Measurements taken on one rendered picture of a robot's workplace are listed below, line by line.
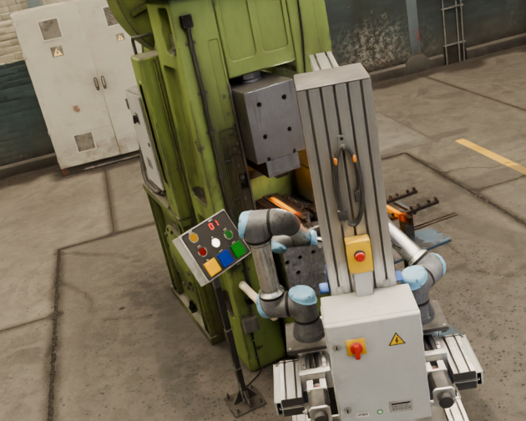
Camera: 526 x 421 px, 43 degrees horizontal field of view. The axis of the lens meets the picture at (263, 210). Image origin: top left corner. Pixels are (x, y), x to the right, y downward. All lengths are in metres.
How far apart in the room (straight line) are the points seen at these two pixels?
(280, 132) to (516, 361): 1.89
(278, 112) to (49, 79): 5.56
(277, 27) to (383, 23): 6.70
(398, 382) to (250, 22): 2.02
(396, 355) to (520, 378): 1.67
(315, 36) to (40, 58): 5.49
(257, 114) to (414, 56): 7.21
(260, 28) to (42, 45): 5.41
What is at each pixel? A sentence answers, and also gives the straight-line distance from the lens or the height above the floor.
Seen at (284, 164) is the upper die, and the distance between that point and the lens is 3.68.
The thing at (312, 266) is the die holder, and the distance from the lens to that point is 3.90.
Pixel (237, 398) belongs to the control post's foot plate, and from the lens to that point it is 4.06.
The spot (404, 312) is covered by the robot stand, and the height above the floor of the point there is 1.23.
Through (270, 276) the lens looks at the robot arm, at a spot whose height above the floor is 1.16.
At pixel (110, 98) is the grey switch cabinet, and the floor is 0.86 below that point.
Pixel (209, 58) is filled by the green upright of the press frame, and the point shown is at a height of 1.96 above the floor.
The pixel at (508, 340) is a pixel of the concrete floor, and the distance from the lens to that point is 4.33.
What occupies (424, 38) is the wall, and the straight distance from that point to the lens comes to 10.67.
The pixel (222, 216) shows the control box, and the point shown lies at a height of 1.17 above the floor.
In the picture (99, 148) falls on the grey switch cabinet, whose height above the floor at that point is 0.25.
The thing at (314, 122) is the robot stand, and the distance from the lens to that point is 2.26.
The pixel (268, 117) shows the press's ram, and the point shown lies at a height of 1.60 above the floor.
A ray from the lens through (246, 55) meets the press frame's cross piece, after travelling 3.64.
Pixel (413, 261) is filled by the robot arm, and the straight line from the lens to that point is 3.07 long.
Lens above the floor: 2.56
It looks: 23 degrees down
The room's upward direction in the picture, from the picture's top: 12 degrees counter-clockwise
